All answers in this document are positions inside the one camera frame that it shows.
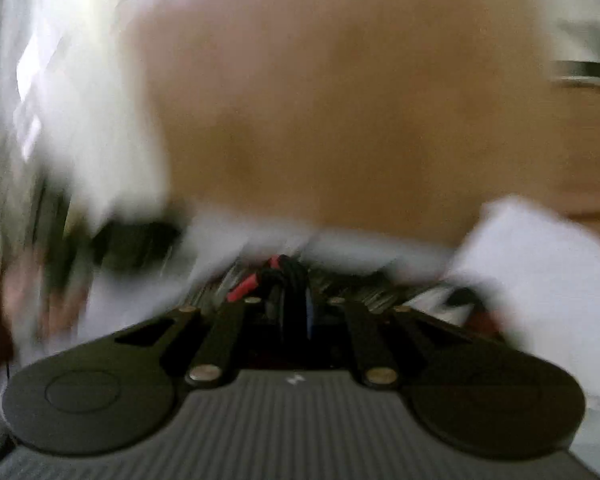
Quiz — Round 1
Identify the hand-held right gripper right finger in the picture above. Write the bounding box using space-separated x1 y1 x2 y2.
314 287 487 388

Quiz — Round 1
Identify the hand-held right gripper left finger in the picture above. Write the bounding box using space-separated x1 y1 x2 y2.
111 259 315 387

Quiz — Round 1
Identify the white cloth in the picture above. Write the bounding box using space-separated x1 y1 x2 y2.
450 196 600 406

